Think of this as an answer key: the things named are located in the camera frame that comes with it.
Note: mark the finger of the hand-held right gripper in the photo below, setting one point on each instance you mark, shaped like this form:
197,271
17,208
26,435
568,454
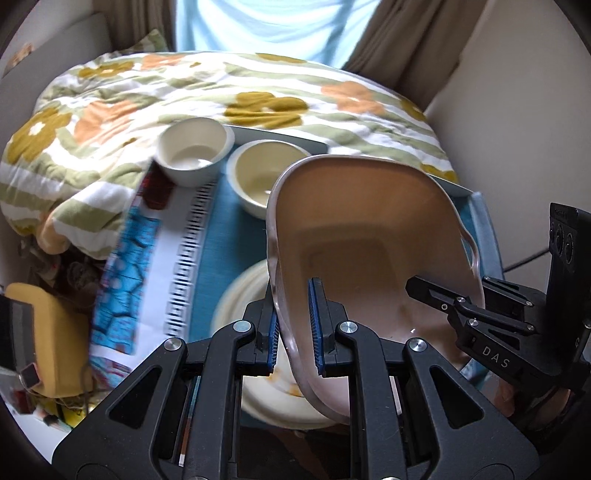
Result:
512,290
438,295

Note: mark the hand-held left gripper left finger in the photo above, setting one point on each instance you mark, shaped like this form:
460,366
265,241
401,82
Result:
270,341

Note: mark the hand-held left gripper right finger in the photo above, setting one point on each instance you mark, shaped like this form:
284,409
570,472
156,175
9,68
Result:
316,332

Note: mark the small cream cartoon plate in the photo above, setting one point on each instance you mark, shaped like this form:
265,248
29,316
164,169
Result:
270,392

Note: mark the large yellow cartoon plate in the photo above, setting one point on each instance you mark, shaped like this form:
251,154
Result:
221,318

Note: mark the pink bowl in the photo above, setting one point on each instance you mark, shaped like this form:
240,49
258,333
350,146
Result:
360,221

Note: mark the person's right hand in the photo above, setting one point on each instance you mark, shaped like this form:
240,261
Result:
556,406

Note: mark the teal patterned tablecloth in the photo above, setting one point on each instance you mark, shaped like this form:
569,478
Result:
221,240

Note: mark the cream bowl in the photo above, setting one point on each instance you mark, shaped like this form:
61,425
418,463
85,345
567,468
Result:
258,170

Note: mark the white tray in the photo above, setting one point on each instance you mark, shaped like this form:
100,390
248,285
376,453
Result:
277,136

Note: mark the white bowl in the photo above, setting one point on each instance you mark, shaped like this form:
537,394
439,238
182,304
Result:
194,138

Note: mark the brown curtain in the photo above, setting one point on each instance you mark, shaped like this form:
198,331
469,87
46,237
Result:
138,18
415,46

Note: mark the dark grey box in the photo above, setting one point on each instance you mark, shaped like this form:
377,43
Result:
18,332

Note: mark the floral duvet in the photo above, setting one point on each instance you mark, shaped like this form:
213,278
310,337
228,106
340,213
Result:
184,92

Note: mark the light blue hanging cloth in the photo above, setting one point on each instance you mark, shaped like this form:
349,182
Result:
277,27

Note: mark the green checked pillow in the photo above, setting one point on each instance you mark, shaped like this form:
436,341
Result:
152,44

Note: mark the white headboard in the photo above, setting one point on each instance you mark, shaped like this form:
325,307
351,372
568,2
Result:
69,41

